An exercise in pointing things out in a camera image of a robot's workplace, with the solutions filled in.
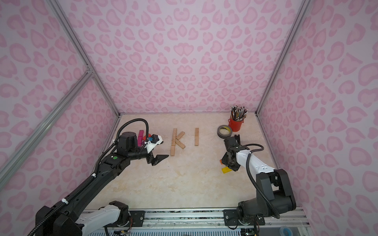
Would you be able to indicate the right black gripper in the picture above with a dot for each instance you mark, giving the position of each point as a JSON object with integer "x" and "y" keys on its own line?
{"x": 231, "y": 144}

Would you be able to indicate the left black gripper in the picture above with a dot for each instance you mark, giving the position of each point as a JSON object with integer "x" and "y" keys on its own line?
{"x": 150, "y": 157}

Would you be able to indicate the long natural wood block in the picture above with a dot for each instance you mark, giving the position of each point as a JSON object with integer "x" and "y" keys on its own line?
{"x": 172, "y": 151}

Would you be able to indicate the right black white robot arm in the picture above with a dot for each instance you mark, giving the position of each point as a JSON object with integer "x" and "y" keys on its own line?
{"x": 274, "y": 194}

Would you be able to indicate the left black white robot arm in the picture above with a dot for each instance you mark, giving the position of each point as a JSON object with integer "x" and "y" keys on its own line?
{"x": 65, "y": 217}

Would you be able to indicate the red pencil cup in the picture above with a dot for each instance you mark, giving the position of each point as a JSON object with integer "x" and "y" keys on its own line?
{"x": 235, "y": 125}

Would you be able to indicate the yellow block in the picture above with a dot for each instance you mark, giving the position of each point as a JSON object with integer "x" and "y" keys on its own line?
{"x": 226, "y": 170}

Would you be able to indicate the bundle of coloured pencils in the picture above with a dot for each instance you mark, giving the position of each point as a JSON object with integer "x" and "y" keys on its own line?
{"x": 238, "y": 113}

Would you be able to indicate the blue round cap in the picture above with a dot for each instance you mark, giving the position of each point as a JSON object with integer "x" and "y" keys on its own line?
{"x": 286, "y": 231}

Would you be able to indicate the grey duct tape roll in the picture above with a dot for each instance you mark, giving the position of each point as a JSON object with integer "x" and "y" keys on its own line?
{"x": 224, "y": 131}

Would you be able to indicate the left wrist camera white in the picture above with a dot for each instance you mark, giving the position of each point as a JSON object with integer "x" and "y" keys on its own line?
{"x": 152, "y": 142}

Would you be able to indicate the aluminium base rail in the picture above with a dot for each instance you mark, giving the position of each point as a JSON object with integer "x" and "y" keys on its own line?
{"x": 202, "y": 222}

